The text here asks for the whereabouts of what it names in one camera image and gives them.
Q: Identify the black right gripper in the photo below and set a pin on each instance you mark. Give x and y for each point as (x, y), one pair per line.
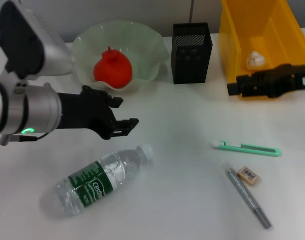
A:
(290, 78)

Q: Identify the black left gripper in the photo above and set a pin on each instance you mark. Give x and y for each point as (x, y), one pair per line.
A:
(84, 112)

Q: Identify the white paper ball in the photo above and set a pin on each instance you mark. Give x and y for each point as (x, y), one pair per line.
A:
(255, 60)

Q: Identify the red pomegranate toy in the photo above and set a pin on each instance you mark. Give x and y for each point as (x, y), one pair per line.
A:
(112, 70)

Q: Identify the green utility knife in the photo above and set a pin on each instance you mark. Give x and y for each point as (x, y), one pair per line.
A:
(242, 148)

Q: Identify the clear green-label water bottle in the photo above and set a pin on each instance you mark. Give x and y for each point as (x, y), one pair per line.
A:
(92, 190)

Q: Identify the black mesh pen holder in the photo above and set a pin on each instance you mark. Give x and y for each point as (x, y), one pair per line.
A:
(189, 67)

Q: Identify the green glass fruit bowl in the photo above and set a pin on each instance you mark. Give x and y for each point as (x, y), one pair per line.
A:
(147, 50)

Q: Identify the beige eraser with barcode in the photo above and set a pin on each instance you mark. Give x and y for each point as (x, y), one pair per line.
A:
(247, 175)

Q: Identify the grey pen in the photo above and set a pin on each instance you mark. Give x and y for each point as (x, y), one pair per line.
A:
(245, 192)

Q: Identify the yellow plastic bin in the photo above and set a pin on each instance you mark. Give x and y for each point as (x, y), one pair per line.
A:
(287, 37)

